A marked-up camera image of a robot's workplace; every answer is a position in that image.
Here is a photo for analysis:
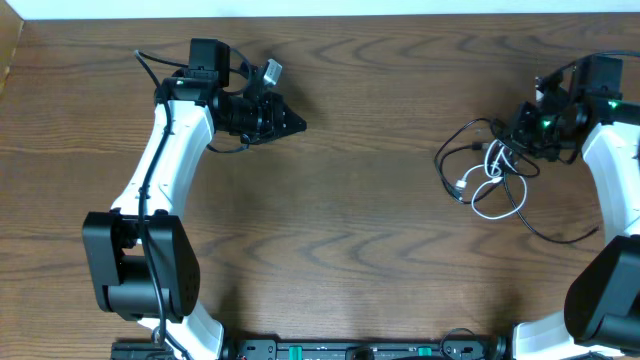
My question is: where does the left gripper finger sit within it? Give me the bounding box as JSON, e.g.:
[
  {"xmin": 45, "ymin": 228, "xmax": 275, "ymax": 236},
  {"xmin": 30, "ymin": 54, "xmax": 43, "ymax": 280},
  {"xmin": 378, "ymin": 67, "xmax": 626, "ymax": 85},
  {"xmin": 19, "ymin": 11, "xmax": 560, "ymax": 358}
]
[
  {"xmin": 282, "ymin": 105, "xmax": 307, "ymax": 133},
  {"xmin": 259, "ymin": 131, "xmax": 299, "ymax": 145}
]

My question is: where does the black usb cable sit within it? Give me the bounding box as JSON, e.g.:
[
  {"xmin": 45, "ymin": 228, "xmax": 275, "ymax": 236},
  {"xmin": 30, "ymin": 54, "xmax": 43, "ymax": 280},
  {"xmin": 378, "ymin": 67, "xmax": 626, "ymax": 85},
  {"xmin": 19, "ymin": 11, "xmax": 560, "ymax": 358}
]
[{"xmin": 432, "ymin": 117, "xmax": 600, "ymax": 245}]

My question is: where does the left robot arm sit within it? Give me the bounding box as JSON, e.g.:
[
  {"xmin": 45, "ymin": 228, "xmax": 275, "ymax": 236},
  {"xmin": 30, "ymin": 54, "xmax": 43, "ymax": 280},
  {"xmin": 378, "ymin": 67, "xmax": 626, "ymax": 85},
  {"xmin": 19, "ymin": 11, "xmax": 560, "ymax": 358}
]
[{"xmin": 82, "ymin": 38, "xmax": 307, "ymax": 359}]

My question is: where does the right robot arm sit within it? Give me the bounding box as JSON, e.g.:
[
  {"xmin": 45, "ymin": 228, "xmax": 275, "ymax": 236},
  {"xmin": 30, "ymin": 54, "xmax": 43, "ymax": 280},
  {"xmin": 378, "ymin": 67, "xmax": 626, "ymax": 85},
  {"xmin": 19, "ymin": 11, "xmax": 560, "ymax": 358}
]
[{"xmin": 498, "ymin": 50, "xmax": 639, "ymax": 359}]

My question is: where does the cardboard box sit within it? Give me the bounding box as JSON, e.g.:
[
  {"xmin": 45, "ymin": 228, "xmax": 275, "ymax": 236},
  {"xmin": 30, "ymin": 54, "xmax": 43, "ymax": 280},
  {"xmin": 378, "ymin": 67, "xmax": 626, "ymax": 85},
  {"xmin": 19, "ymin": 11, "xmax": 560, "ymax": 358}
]
[{"xmin": 0, "ymin": 0, "xmax": 24, "ymax": 91}]

